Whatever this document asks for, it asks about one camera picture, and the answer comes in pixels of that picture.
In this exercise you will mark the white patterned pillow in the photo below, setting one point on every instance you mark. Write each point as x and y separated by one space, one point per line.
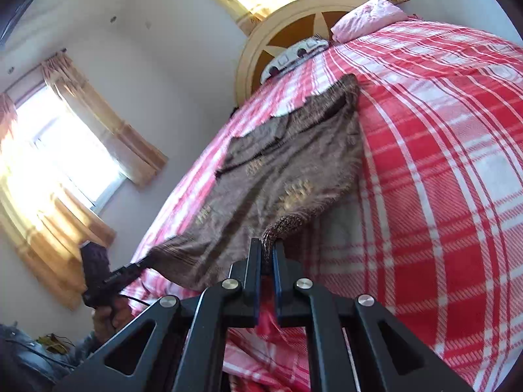
286 59

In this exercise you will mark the yellow object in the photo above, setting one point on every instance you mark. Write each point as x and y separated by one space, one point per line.
53 343

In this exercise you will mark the bed with red plaid sheet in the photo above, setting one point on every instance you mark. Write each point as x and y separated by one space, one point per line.
429 171

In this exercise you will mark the pink pillow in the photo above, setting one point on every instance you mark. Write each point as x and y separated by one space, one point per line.
363 18

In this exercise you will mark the grey-framed window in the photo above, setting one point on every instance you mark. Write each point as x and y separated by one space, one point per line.
69 151

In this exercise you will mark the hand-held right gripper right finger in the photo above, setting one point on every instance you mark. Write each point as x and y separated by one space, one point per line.
280 277

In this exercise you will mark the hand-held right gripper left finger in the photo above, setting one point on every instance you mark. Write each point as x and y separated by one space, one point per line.
253 269

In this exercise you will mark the person's left hand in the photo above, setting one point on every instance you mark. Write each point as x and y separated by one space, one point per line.
108 314

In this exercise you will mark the cream and brown wooden headboard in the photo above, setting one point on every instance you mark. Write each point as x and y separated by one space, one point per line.
253 49

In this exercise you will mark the brown knitted sun-pattern sweater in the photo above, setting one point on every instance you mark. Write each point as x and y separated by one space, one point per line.
265 171

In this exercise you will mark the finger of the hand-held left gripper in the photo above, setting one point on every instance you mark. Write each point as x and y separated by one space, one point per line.
130 271

